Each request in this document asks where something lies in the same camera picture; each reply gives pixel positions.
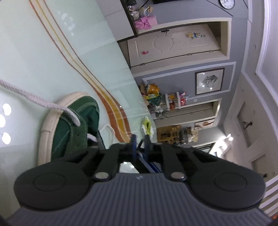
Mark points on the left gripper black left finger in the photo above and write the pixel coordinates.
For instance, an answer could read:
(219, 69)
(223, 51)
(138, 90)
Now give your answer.
(65, 181)

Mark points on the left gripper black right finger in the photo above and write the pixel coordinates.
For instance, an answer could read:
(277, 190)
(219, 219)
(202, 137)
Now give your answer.
(212, 180)

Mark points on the green canvas sneaker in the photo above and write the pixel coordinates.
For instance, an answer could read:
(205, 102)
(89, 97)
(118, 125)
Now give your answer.
(59, 136)

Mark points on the white shoelace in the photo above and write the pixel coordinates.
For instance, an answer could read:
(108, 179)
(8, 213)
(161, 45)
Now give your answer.
(41, 102)

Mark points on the wooden chair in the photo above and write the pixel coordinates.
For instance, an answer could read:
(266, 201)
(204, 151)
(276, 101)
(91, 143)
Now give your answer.
(168, 134)

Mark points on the yellow white folded cloth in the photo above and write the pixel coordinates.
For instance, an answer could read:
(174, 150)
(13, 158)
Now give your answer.
(146, 127)

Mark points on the framed ink painting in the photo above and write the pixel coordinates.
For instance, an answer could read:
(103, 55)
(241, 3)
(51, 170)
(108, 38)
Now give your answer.
(209, 81)

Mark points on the cardboard boxes and bags pile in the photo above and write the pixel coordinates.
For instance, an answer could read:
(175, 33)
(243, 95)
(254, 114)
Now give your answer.
(150, 93)

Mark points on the white interior door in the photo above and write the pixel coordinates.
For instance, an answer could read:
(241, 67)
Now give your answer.
(171, 43)

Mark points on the white TV cabinet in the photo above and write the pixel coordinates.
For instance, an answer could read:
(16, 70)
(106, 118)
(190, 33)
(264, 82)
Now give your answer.
(118, 18)

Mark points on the flower bouquet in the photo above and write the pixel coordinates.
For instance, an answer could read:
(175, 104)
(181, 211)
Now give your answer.
(142, 12)

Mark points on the white wall shelf with items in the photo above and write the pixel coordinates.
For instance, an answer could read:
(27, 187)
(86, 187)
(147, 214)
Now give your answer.
(175, 100)

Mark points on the round wall clock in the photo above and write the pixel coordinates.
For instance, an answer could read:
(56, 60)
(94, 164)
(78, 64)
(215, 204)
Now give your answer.
(227, 4)

